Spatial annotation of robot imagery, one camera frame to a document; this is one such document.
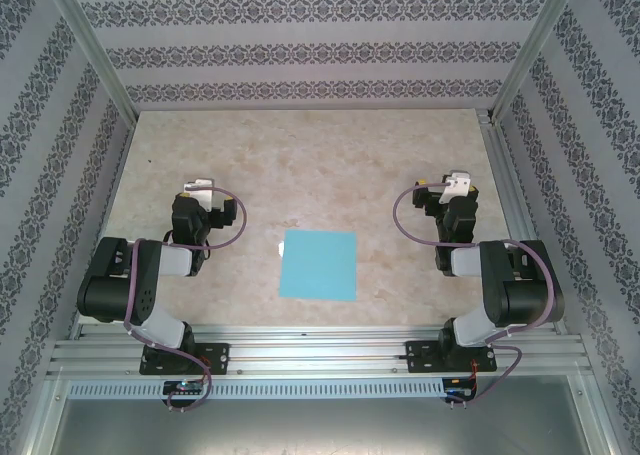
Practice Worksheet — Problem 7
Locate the light blue paper sheet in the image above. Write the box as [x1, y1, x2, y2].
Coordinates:
[278, 228, 359, 302]

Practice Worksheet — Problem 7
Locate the grey metal sheet panel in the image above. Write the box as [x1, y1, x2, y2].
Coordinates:
[44, 374, 601, 455]

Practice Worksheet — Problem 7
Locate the small circuit board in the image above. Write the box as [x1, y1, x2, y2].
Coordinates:
[444, 378, 479, 396]
[163, 379, 204, 396]

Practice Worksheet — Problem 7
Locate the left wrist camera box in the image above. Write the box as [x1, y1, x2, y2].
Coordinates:
[183, 177, 217, 196]

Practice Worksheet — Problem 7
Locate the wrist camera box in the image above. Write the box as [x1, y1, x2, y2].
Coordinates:
[441, 170, 474, 206]
[183, 177, 217, 196]

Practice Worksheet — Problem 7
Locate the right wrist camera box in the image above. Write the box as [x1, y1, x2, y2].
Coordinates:
[441, 170, 474, 206]

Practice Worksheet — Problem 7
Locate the aluminium side rail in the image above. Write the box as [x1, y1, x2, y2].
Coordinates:
[67, 109, 137, 336]
[477, 107, 569, 336]

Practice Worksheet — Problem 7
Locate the purple cable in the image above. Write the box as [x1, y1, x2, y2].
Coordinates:
[393, 179, 557, 407]
[123, 184, 249, 414]

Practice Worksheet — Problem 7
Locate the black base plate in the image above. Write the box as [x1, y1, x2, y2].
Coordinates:
[404, 339, 499, 375]
[139, 342, 231, 376]

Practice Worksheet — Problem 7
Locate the aluminium frame post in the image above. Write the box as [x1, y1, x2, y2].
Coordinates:
[42, 0, 139, 121]
[489, 0, 584, 124]

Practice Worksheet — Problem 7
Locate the long aluminium mounting rail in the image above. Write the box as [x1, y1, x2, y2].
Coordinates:
[47, 324, 596, 379]

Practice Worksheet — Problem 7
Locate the slotted grey cable duct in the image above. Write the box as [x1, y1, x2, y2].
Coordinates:
[67, 379, 449, 401]

